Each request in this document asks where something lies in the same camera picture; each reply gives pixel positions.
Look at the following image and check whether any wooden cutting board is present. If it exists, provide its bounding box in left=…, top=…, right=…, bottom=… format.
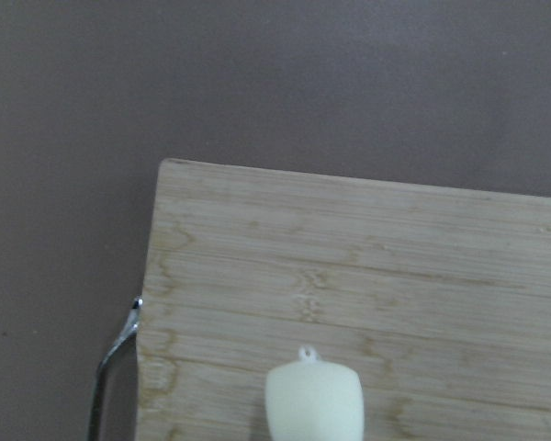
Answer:
left=87, top=158, right=551, bottom=441

